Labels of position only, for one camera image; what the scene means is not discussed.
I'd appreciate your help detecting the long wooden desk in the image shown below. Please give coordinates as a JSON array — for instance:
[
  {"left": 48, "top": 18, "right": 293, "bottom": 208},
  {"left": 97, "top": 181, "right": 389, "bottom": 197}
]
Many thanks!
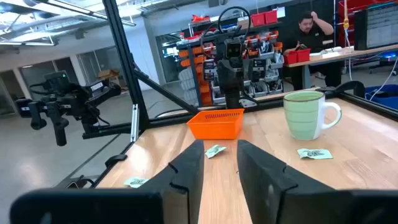
[{"left": 284, "top": 43, "right": 398, "bottom": 91}]

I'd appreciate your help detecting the silver frame bracket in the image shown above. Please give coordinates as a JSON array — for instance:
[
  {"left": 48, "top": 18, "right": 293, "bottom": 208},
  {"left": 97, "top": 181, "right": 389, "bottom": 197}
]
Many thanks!
[{"left": 130, "top": 103, "right": 139, "bottom": 142}]

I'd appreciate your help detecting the orange plastic basket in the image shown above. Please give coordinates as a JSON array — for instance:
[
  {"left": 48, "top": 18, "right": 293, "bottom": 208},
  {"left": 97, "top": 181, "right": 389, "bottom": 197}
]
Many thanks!
[{"left": 186, "top": 108, "right": 246, "bottom": 141}]

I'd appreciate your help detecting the parts bin shelving rack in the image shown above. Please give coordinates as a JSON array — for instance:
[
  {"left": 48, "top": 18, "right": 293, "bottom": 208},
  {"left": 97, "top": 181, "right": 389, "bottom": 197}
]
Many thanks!
[{"left": 176, "top": 14, "right": 284, "bottom": 107}]

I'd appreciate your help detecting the cardboard box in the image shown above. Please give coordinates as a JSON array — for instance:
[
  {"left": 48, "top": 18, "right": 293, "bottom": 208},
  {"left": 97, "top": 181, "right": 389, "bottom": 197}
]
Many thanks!
[{"left": 98, "top": 68, "right": 120, "bottom": 80}]

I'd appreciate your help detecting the black table edge clip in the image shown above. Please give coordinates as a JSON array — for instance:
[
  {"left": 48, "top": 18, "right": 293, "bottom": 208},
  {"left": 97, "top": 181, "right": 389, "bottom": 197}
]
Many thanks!
[{"left": 104, "top": 153, "right": 128, "bottom": 169}]

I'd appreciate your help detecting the green white sweetener packet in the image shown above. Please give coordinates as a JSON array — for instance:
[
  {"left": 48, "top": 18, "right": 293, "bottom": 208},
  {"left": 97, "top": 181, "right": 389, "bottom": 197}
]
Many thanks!
[
  {"left": 297, "top": 147, "right": 334, "bottom": 161},
  {"left": 123, "top": 176, "right": 150, "bottom": 189},
  {"left": 204, "top": 144, "right": 228, "bottom": 159}
]

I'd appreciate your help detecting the person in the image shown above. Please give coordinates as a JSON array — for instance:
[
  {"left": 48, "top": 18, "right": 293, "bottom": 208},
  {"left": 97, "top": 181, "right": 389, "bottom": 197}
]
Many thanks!
[{"left": 282, "top": 10, "right": 343, "bottom": 90}]

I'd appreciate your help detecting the white cable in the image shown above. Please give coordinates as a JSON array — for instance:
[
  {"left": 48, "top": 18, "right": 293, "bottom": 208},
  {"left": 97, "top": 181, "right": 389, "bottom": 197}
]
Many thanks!
[{"left": 368, "top": 55, "right": 398, "bottom": 102}]

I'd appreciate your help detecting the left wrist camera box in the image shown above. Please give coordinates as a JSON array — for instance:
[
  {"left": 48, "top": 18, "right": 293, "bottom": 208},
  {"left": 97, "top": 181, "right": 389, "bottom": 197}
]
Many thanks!
[{"left": 224, "top": 39, "right": 243, "bottom": 59}]

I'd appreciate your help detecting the neighbouring station right gripper finger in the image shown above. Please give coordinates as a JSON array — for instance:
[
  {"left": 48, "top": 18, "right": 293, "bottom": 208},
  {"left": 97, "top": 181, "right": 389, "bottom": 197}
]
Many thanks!
[
  {"left": 28, "top": 101, "right": 48, "bottom": 131},
  {"left": 46, "top": 101, "right": 70, "bottom": 147}
]

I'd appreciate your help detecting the black loop strap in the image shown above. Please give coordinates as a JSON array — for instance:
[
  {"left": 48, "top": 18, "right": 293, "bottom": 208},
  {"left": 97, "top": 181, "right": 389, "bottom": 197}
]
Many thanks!
[{"left": 316, "top": 80, "right": 366, "bottom": 99}]

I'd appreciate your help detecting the yellow hanging tool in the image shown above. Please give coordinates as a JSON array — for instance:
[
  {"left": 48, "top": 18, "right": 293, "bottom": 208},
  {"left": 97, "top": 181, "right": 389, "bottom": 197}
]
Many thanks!
[{"left": 343, "top": 0, "right": 350, "bottom": 31}]

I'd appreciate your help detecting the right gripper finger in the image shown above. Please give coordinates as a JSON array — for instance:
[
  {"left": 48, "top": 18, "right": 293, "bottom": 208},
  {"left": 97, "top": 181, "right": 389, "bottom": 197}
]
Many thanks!
[
  {"left": 138, "top": 139, "right": 205, "bottom": 224},
  {"left": 236, "top": 139, "right": 354, "bottom": 224}
]

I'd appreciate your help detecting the black drawer cabinet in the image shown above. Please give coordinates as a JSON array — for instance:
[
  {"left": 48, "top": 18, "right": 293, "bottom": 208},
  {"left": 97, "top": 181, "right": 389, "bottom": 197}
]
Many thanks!
[{"left": 353, "top": 2, "right": 398, "bottom": 51}]

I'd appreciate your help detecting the red storage bin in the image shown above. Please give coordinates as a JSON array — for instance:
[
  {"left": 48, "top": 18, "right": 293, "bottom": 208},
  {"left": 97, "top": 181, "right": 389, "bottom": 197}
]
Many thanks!
[
  {"left": 264, "top": 9, "right": 279, "bottom": 25},
  {"left": 295, "top": 48, "right": 312, "bottom": 63},
  {"left": 251, "top": 12, "right": 266, "bottom": 27},
  {"left": 283, "top": 50, "right": 299, "bottom": 65}
]

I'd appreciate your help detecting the blue plastic crate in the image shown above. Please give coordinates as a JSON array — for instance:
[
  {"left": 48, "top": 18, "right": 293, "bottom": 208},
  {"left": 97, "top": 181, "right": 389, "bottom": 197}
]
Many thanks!
[{"left": 364, "top": 83, "right": 398, "bottom": 110}]

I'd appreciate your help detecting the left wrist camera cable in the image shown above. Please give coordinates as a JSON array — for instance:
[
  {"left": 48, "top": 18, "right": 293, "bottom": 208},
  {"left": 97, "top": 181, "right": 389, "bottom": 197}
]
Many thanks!
[{"left": 216, "top": 6, "right": 252, "bottom": 43}]

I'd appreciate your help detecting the green ceramic mug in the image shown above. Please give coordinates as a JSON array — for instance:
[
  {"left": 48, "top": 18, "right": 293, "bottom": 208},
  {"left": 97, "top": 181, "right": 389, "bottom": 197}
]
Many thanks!
[{"left": 282, "top": 90, "right": 343, "bottom": 141}]

